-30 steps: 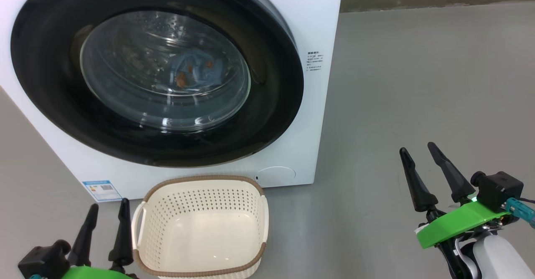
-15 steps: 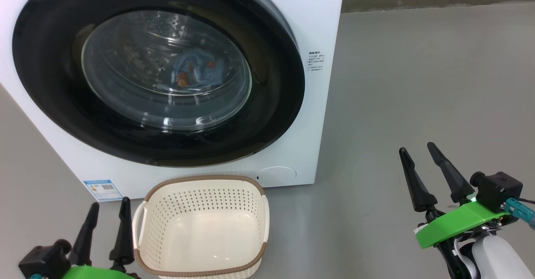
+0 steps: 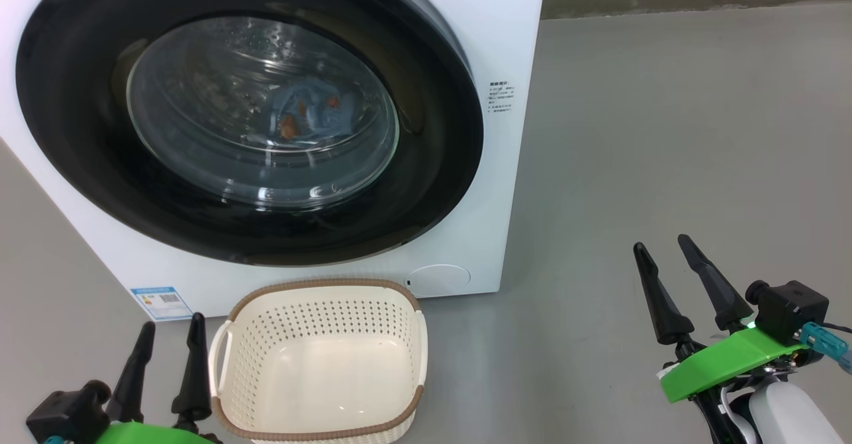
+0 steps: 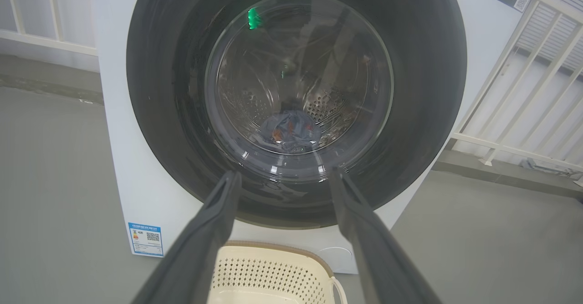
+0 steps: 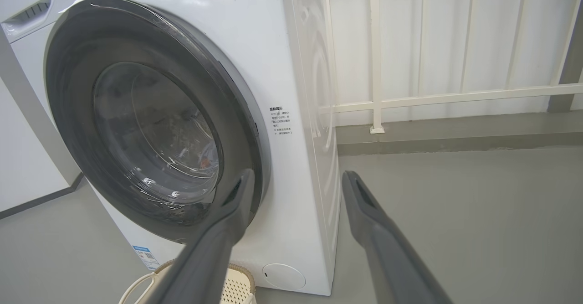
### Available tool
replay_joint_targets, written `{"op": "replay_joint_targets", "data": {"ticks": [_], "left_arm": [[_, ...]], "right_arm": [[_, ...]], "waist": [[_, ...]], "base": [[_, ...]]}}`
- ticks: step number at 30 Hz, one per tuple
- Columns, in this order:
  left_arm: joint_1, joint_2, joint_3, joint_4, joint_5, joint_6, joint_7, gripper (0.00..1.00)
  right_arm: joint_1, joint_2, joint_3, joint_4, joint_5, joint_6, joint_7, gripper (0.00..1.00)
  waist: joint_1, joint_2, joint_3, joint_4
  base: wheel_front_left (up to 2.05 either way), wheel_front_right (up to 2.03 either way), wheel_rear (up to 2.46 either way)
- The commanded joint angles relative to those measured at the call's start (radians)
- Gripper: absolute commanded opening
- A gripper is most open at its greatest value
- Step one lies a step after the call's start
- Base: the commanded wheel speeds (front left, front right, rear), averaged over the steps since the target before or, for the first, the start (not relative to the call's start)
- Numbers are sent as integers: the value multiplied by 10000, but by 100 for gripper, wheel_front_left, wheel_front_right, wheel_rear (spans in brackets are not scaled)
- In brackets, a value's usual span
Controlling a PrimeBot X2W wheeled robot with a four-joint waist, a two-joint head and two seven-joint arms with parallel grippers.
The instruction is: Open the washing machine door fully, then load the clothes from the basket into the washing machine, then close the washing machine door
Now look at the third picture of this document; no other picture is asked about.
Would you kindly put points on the black round glass washer door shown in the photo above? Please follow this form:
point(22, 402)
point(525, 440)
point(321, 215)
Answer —
point(66, 131)

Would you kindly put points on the blue bear print garment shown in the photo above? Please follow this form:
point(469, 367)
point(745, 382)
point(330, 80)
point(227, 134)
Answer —
point(319, 114)

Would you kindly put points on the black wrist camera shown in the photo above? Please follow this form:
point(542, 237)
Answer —
point(789, 311)
point(66, 411)

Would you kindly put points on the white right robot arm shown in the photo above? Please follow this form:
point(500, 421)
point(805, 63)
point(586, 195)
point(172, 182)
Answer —
point(792, 414)

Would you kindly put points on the round white filter cover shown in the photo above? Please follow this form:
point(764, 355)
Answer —
point(439, 279)

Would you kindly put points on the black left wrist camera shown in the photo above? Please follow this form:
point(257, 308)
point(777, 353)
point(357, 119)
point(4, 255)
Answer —
point(66, 411)

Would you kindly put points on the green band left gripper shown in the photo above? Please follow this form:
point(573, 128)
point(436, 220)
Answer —
point(153, 435)

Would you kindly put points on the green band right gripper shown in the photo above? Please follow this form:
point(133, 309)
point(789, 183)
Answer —
point(725, 364)

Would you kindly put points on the cream perforated laundry basket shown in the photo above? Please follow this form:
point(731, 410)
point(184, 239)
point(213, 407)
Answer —
point(319, 377)

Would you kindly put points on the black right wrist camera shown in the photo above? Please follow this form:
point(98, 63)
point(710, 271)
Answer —
point(789, 311)

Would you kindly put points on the blue energy label sticker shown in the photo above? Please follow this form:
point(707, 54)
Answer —
point(161, 303)

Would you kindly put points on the white washing machine body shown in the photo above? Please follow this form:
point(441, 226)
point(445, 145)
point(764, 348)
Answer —
point(512, 31)

